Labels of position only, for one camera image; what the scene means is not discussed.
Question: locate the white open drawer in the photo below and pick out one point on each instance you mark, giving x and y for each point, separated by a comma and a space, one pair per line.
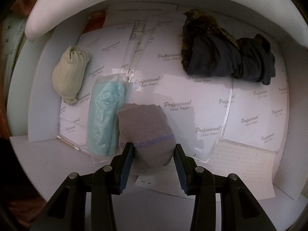
33, 105

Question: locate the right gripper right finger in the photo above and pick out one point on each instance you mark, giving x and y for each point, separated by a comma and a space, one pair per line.
199, 182

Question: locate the red blanket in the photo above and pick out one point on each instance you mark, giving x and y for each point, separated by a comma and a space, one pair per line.
20, 202

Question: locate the teal item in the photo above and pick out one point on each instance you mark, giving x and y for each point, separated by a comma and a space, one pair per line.
107, 98

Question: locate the cotton swab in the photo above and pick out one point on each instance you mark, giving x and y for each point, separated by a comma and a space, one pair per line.
71, 143

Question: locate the green sock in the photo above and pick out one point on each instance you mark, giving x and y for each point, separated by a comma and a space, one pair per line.
69, 73

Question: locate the black sock bundle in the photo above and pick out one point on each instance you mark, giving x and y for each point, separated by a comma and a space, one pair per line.
257, 62

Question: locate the lilac sock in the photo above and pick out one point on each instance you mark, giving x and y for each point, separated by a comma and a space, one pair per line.
147, 128

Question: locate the glossy color paper sheets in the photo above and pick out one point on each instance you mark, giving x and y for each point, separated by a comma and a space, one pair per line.
227, 125

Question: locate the brown lace dark garment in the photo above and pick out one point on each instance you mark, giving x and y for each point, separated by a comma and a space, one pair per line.
207, 49

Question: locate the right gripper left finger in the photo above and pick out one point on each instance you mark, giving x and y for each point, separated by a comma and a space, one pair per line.
108, 181

